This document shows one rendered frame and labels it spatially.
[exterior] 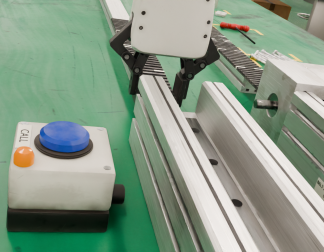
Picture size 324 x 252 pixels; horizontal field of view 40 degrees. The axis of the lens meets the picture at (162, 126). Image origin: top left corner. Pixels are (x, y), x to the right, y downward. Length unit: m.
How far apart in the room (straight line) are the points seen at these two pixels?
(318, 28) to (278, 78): 2.46
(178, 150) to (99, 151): 0.07
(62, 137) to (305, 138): 0.29
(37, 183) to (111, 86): 0.35
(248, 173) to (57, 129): 0.16
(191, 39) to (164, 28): 0.04
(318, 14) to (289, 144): 2.49
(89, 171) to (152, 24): 0.25
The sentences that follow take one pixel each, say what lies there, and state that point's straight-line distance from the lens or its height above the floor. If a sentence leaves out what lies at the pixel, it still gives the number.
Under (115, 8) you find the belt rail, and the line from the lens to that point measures 1.05.
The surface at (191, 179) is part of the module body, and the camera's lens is 0.31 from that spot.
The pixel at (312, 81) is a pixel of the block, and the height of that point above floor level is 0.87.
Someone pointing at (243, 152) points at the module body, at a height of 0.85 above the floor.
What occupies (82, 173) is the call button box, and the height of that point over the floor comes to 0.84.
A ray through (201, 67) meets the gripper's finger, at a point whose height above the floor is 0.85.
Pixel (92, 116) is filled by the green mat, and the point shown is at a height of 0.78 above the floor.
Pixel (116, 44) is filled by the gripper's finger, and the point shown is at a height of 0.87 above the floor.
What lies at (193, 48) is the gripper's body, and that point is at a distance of 0.57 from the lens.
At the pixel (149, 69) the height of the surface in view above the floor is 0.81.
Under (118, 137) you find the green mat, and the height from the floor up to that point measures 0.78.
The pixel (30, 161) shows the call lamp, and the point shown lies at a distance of 0.34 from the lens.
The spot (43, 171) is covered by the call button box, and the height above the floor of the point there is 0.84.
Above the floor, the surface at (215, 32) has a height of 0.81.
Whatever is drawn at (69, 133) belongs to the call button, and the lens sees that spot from 0.37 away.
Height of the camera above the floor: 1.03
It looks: 25 degrees down
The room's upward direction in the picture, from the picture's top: 12 degrees clockwise
